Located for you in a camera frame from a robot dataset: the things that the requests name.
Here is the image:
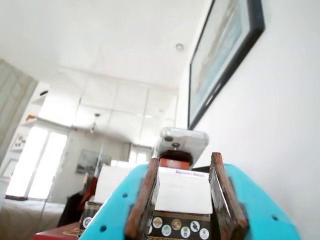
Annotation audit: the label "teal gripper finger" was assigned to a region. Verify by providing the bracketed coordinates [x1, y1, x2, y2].
[209, 151, 305, 240]
[79, 157, 161, 240]

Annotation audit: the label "brown wooden chair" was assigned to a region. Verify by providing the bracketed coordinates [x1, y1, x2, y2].
[79, 173, 99, 210]

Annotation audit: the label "small landscape painting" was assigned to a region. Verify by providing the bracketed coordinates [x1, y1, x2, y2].
[76, 149, 112, 175]

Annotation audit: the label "black box with medallions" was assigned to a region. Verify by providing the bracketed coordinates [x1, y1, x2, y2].
[81, 201, 214, 240]

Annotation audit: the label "white art history book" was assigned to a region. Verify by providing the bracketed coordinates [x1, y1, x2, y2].
[96, 165, 214, 215]

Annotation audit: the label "red box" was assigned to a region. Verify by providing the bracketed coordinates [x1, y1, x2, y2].
[33, 222, 85, 240]

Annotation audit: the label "white book with pink print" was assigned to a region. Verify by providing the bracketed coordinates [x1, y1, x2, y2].
[158, 166, 210, 176]

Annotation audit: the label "bright french window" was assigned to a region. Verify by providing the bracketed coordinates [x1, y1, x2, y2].
[5, 126, 69, 201]

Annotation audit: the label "white smartphone in clear case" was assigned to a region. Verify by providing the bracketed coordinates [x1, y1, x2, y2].
[152, 126, 210, 166]

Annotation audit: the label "mirrored wardrobe doors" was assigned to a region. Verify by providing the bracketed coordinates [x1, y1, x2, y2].
[72, 74, 179, 176]

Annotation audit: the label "white bed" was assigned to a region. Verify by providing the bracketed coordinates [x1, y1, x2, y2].
[0, 197, 66, 240]

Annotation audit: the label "pale green curtain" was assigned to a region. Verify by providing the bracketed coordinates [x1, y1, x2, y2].
[0, 58, 39, 163]

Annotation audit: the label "black framed picture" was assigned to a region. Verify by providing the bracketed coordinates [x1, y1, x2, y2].
[187, 0, 266, 131]

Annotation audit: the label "small white wall frame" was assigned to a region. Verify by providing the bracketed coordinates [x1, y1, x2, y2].
[13, 133, 27, 151]
[1, 158, 18, 179]

